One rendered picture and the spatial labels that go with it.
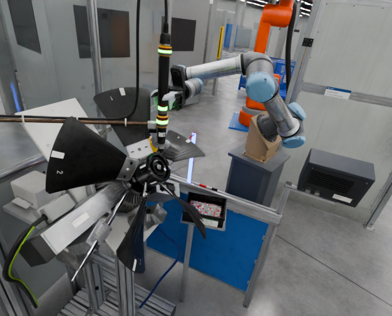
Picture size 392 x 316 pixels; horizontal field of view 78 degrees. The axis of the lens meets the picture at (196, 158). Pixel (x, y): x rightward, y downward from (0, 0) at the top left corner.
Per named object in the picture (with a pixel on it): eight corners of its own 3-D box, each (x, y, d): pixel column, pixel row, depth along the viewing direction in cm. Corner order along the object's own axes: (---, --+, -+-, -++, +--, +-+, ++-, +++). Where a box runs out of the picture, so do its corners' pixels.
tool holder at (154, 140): (147, 148, 94) (147, 125, 89) (147, 141, 100) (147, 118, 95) (170, 149, 96) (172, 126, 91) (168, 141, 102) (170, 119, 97)
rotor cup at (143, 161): (116, 178, 89) (138, 167, 82) (132, 153, 100) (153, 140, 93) (143, 202, 95) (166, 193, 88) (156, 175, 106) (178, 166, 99)
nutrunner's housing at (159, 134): (156, 152, 97) (160, 22, 75) (156, 148, 101) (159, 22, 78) (166, 152, 98) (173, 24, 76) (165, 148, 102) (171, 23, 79)
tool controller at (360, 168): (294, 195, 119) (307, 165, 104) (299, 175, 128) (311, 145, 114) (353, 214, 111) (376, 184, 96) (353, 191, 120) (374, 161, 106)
